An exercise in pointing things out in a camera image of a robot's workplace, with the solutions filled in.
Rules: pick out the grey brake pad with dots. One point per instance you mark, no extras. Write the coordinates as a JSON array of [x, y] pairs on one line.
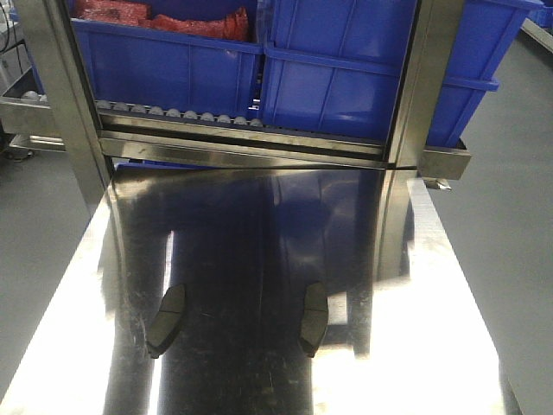
[[167, 321], [313, 325]]

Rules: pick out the right blue plastic bin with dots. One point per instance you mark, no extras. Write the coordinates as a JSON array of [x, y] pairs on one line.
[[334, 66]]

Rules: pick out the blue plastic bin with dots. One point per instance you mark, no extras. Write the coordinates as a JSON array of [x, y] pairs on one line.
[[334, 66], [128, 60]]

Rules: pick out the red mesh bags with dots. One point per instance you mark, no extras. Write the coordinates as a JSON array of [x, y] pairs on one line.
[[233, 27]]

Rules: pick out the left blue plastic bin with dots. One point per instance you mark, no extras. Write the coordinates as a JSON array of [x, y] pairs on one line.
[[128, 60]]

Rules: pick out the grey roller track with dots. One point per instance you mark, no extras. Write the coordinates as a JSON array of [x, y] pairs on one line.
[[156, 111]]

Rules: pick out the stainless steel rack frame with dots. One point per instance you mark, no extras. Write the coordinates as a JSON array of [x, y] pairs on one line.
[[70, 119]]

